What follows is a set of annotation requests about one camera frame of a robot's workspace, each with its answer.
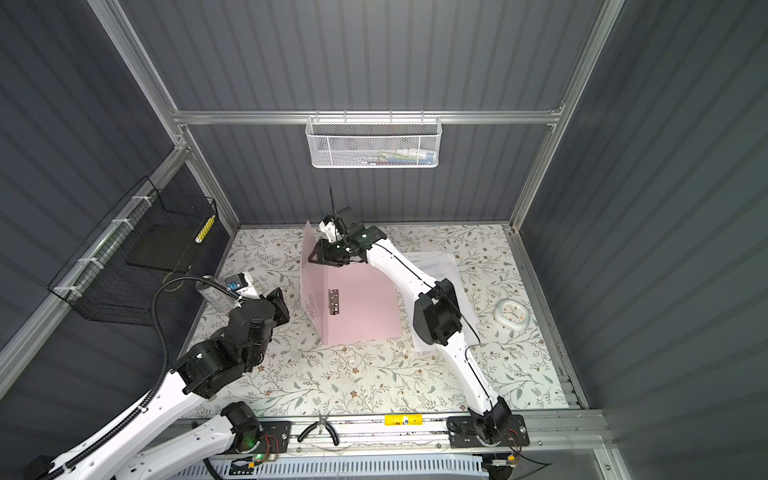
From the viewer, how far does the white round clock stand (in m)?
0.93

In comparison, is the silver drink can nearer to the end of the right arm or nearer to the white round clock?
the end of the right arm

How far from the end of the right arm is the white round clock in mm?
488

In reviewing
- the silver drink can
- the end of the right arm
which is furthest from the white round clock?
the silver drink can

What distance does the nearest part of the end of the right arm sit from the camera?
70 centimetres
